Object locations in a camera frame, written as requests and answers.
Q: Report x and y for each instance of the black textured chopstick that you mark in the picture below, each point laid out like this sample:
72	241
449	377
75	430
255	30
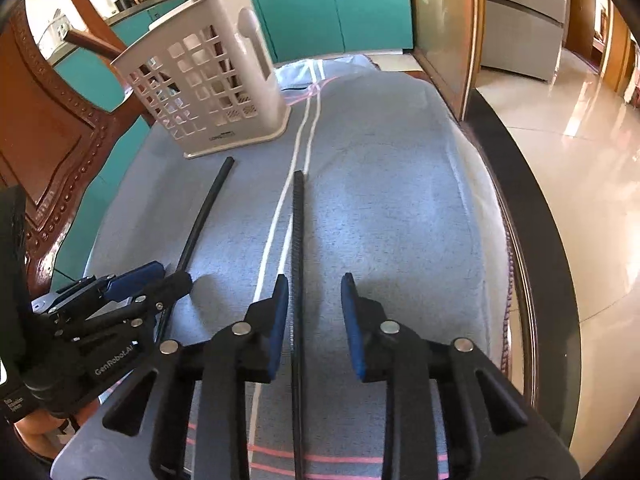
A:
299	240

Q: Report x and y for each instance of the blue towel with white stripes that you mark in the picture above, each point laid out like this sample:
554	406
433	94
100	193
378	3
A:
390	220

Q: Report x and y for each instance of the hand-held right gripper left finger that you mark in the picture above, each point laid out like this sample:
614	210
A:
277	325

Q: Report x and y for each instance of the beige plastic utensil basket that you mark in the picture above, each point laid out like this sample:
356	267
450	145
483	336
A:
260	110

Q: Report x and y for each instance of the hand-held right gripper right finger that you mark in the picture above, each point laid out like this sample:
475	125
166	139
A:
355	330

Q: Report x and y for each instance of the wooden door frame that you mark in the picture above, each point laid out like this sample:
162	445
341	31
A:
580	10

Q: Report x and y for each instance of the glass door with wooden frame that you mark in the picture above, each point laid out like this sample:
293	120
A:
440	20

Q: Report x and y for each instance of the grey refrigerator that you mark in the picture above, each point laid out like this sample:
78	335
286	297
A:
520	20

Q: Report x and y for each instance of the person's left forearm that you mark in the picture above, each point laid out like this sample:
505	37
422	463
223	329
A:
35	425

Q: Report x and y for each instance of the carved wooden chair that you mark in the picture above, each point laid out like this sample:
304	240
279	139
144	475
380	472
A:
45	125

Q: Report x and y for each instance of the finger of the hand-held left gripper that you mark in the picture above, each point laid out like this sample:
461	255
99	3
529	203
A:
135	278
165	287

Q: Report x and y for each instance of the black smooth chopstick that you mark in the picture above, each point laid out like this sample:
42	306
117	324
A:
202	220

